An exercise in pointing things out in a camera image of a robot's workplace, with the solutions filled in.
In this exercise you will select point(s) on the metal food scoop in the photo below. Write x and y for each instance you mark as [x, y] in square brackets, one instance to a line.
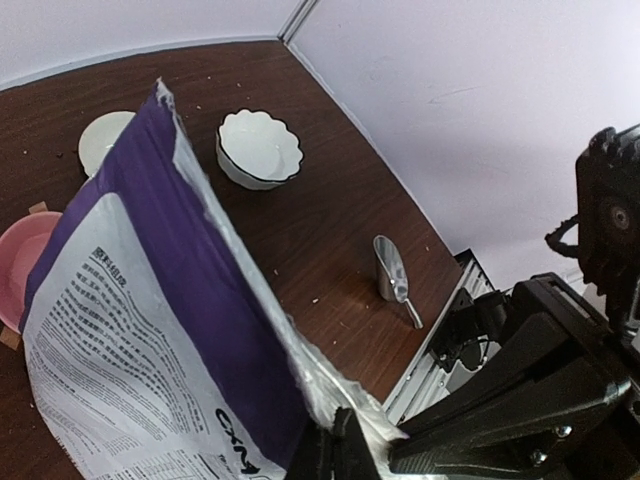
[392, 280]

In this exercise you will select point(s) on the purple pet food bag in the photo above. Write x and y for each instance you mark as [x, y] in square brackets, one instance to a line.
[155, 347]

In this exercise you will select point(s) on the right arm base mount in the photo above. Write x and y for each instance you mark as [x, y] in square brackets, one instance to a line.
[467, 330]

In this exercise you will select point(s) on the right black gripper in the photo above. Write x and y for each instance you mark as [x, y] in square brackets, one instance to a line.
[551, 403]

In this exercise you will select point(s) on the pink cat-ear bowl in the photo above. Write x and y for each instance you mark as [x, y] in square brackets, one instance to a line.
[21, 246]

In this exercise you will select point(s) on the white scalloped bowl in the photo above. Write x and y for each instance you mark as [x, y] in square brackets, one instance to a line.
[256, 151]

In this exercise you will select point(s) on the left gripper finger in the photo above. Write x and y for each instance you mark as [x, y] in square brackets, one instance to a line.
[352, 448]

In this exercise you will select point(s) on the front aluminium rail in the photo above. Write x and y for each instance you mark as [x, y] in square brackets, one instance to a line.
[424, 383]

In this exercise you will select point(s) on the right aluminium frame post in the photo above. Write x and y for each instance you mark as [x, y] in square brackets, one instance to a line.
[296, 20]

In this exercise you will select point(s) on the dark blue ceramic bowl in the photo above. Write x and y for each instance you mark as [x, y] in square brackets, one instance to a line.
[99, 137]

